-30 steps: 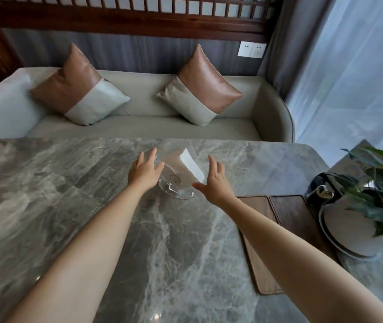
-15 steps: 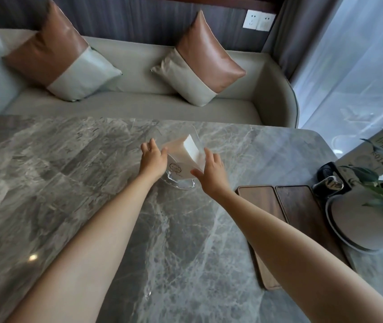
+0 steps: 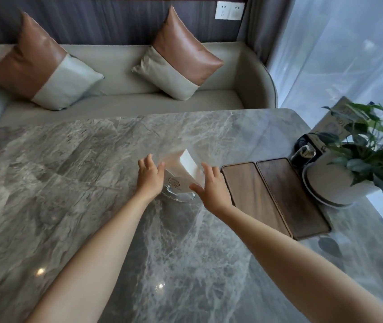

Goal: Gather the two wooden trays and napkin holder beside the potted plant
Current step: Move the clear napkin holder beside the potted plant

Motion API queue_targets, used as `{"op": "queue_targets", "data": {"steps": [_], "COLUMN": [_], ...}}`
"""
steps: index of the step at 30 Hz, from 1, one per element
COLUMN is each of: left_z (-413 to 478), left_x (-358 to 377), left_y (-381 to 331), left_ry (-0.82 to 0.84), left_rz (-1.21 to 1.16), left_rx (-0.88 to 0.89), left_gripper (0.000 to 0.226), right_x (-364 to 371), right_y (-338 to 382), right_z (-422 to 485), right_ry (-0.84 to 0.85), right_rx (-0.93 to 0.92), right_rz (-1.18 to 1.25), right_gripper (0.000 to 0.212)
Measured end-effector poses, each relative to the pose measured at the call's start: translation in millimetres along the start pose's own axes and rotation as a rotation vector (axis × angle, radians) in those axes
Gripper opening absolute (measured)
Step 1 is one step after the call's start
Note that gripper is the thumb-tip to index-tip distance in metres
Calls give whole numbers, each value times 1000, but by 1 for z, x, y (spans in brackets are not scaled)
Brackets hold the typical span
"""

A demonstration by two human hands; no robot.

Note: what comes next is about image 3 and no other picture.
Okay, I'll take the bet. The person's right hand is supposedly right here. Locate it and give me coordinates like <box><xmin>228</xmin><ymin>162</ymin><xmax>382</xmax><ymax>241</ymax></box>
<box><xmin>189</xmin><ymin>163</ymin><xmax>234</xmax><ymax>216</ymax></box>

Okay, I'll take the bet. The person's left hand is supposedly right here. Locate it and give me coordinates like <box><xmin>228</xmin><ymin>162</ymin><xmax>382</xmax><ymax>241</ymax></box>
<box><xmin>135</xmin><ymin>154</ymin><xmax>166</xmax><ymax>200</ymax></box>

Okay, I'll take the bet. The stack of white paper napkins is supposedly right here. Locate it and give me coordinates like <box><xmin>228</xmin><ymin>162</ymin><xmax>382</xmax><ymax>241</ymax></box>
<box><xmin>162</xmin><ymin>148</ymin><xmax>204</xmax><ymax>196</ymax></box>

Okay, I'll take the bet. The person's right forearm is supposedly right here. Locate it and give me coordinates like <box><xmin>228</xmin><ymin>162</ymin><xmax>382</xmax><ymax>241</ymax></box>
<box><xmin>212</xmin><ymin>204</ymin><xmax>383</xmax><ymax>323</ymax></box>

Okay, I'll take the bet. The person's left forearm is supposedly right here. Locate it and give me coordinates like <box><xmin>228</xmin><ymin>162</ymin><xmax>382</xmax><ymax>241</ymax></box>
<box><xmin>26</xmin><ymin>193</ymin><xmax>161</xmax><ymax>323</ymax></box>

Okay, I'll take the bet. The clear glass napkin holder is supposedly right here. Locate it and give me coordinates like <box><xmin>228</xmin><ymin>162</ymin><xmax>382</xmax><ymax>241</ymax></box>
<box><xmin>160</xmin><ymin>185</ymin><xmax>197</xmax><ymax>203</ymax></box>

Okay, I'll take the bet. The dark wooden tray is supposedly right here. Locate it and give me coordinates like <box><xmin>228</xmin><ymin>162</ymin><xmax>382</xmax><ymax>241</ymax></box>
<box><xmin>256</xmin><ymin>157</ymin><xmax>333</xmax><ymax>241</ymax></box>
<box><xmin>221</xmin><ymin>161</ymin><xmax>293</xmax><ymax>239</ymax></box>

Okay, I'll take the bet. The grey upholstered sofa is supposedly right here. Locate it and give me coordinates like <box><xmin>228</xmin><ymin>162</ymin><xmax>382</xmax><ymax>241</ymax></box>
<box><xmin>0</xmin><ymin>41</ymin><xmax>277</xmax><ymax>130</ymax></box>

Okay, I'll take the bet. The brown and white cushion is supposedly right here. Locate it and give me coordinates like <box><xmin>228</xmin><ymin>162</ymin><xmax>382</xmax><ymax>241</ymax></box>
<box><xmin>0</xmin><ymin>11</ymin><xmax>105</xmax><ymax>111</ymax></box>
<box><xmin>131</xmin><ymin>5</ymin><xmax>224</xmax><ymax>101</ymax></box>

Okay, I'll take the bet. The white plant pot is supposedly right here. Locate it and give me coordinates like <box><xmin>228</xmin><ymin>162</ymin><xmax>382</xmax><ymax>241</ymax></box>
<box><xmin>307</xmin><ymin>144</ymin><xmax>383</xmax><ymax>204</ymax></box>

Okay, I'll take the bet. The printed paper card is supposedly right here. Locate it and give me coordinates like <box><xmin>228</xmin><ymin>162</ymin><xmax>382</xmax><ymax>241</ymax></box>
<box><xmin>312</xmin><ymin>96</ymin><xmax>361</xmax><ymax>146</ymax></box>

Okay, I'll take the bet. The grey curtain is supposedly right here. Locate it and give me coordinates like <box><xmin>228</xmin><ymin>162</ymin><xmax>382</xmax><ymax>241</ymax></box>
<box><xmin>237</xmin><ymin>0</ymin><xmax>297</xmax><ymax>70</ymax></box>

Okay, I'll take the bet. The green leafy plant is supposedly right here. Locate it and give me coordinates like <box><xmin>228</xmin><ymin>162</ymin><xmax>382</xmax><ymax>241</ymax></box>
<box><xmin>313</xmin><ymin>102</ymin><xmax>383</xmax><ymax>206</ymax></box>

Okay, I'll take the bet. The white sheer curtain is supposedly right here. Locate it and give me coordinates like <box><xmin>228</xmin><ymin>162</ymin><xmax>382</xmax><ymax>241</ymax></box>
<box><xmin>265</xmin><ymin>0</ymin><xmax>383</xmax><ymax>138</ymax></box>

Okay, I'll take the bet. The white wall socket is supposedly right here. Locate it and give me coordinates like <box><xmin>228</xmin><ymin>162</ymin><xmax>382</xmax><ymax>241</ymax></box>
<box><xmin>215</xmin><ymin>1</ymin><xmax>231</xmax><ymax>20</ymax></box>
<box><xmin>228</xmin><ymin>2</ymin><xmax>246</xmax><ymax>21</ymax></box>

